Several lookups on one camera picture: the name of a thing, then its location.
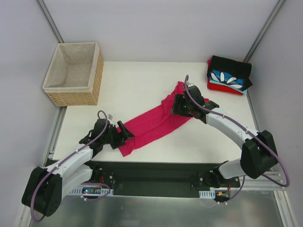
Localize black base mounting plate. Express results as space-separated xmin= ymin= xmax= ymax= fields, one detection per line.
xmin=45 ymin=158 xmax=241 ymax=198

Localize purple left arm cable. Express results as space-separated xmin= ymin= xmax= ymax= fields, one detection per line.
xmin=30 ymin=110 xmax=112 ymax=222

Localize left white cable duct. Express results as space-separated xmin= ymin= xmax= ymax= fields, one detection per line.
xmin=67 ymin=186 xmax=114 ymax=196

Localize light teal folded t-shirt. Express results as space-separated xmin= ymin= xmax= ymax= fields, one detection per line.
xmin=210 ymin=80 xmax=245 ymax=93

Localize aluminium frame rail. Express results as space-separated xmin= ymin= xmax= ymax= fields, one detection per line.
xmin=30 ymin=166 xmax=285 ymax=190

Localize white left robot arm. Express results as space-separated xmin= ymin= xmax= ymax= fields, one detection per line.
xmin=21 ymin=119 xmax=135 ymax=217

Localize right white cable duct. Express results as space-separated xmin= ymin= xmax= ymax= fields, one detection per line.
xmin=199 ymin=190 xmax=216 ymax=199

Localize left aluminium corner post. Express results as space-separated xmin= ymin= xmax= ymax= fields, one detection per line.
xmin=35 ymin=0 xmax=64 ymax=43

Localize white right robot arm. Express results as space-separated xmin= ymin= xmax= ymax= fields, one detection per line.
xmin=171 ymin=86 xmax=278 ymax=187

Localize right aluminium corner post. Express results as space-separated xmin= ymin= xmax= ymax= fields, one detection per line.
xmin=243 ymin=0 xmax=287 ymax=63

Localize woven wicker basket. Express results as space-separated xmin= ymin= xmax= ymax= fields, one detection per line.
xmin=43 ymin=42 xmax=104 ymax=107

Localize white cable duct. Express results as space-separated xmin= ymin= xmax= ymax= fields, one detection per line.
xmin=67 ymin=186 xmax=114 ymax=196
xmin=199 ymin=190 xmax=216 ymax=199

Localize black folded printed t-shirt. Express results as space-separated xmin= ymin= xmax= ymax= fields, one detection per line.
xmin=207 ymin=55 xmax=253 ymax=90

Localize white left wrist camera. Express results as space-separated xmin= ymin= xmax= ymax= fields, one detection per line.
xmin=107 ymin=114 xmax=113 ymax=120

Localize red folded t-shirt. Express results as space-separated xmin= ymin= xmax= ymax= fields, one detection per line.
xmin=207 ymin=80 xmax=243 ymax=96

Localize aluminium corner post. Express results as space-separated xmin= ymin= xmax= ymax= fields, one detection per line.
xmin=243 ymin=0 xmax=287 ymax=63
xmin=35 ymin=0 xmax=64 ymax=43

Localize magenta pink t-shirt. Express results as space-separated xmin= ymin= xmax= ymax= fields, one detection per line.
xmin=115 ymin=80 xmax=211 ymax=157

